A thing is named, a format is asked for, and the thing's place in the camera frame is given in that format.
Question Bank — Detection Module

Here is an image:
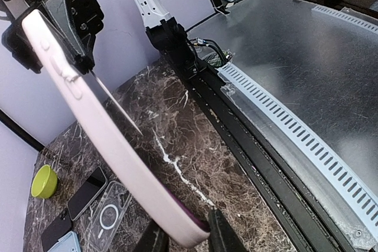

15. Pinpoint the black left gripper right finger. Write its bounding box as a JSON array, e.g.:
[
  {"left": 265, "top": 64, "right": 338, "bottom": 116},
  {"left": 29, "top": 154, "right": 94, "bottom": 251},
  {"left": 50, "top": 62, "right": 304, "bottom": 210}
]
[{"left": 208, "top": 209, "right": 245, "bottom": 252}]

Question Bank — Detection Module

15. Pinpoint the white slotted cable duct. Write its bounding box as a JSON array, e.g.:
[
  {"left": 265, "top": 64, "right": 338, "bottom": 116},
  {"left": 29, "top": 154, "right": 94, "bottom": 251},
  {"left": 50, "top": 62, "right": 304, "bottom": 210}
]
[{"left": 206, "top": 0, "right": 377, "bottom": 238}]

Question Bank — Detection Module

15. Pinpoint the right green circuit board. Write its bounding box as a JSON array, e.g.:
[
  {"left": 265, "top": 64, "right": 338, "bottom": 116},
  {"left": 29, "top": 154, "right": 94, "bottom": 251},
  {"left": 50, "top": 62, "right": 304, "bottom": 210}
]
[{"left": 203, "top": 51, "right": 233, "bottom": 68}]

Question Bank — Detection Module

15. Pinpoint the black right frame post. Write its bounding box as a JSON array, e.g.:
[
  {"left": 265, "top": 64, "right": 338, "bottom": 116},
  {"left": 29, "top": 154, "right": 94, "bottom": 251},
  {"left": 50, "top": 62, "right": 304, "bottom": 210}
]
[{"left": 0, "top": 110, "right": 45, "bottom": 152}]

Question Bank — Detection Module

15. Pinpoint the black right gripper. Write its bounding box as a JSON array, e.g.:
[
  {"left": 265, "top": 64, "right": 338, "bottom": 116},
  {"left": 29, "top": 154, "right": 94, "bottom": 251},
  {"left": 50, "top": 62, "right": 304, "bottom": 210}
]
[{"left": 1, "top": 0, "right": 104, "bottom": 75}]

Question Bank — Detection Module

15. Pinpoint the clear magsafe phone case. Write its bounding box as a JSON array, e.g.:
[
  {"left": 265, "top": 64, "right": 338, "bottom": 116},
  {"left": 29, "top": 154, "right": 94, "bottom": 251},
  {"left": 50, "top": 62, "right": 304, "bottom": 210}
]
[{"left": 77, "top": 181, "right": 132, "bottom": 251}]

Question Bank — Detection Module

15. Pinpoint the black phone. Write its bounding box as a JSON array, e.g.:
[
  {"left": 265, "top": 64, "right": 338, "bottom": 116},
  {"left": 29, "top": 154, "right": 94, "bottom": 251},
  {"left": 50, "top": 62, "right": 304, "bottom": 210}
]
[{"left": 41, "top": 208, "right": 73, "bottom": 251}]

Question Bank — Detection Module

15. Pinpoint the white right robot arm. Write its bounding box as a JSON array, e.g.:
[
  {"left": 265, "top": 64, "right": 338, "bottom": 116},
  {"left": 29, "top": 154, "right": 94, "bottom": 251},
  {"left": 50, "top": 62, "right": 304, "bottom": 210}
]
[{"left": 1, "top": 0, "right": 195, "bottom": 74}]

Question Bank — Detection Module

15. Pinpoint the green bowl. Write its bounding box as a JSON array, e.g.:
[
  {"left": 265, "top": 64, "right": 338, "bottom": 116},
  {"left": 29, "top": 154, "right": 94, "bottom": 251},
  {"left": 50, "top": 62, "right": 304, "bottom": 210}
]
[{"left": 31, "top": 165, "right": 58, "bottom": 199}]

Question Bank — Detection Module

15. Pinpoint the light blue phone case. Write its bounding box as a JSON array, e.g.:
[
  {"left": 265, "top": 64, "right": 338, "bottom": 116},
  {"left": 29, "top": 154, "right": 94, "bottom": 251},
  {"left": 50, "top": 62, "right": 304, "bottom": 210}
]
[{"left": 48, "top": 231, "right": 82, "bottom": 252}]

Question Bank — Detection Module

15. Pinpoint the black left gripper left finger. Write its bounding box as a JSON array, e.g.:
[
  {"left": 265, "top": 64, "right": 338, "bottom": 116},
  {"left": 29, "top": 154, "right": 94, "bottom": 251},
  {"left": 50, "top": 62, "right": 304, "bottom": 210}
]
[{"left": 138, "top": 221, "right": 170, "bottom": 252}]

